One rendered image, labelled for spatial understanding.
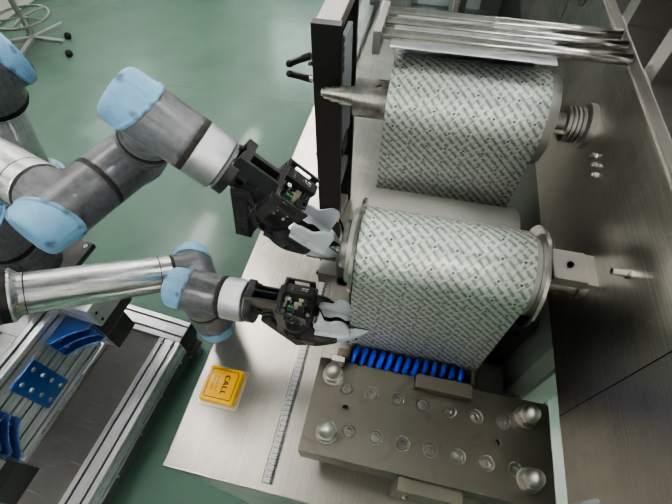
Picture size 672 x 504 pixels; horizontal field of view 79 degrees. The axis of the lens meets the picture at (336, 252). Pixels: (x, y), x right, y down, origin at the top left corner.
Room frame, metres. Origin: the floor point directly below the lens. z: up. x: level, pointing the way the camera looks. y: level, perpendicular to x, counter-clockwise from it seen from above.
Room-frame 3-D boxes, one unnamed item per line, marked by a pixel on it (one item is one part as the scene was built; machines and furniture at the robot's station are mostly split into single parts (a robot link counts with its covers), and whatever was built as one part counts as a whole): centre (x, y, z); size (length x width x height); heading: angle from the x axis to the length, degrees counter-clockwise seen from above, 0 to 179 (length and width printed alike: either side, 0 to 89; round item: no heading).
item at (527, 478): (0.08, -0.30, 1.05); 0.04 x 0.04 x 0.04
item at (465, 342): (0.28, -0.14, 1.11); 0.23 x 0.01 x 0.18; 78
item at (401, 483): (0.07, -0.15, 0.97); 0.10 x 0.03 x 0.11; 78
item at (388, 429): (0.16, -0.15, 1.00); 0.40 x 0.16 x 0.06; 78
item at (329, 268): (0.41, 0.00, 1.05); 0.06 x 0.05 x 0.31; 78
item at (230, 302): (0.36, 0.17, 1.11); 0.08 x 0.05 x 0.08; 168
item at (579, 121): (0.55, -0.37, 1.34); 0.07 x 0.07 x 0.07; 78
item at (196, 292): (0.37, 0.25, 1.11); 0.11 x 0.08 x 0.09; 78
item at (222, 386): (0.26, 0.23, 0.91); 0.07 x 0.07 x 0.02; 78
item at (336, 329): (0.30, -0.01, 1.12); 0.09 x 0.03 x 0.06; 76
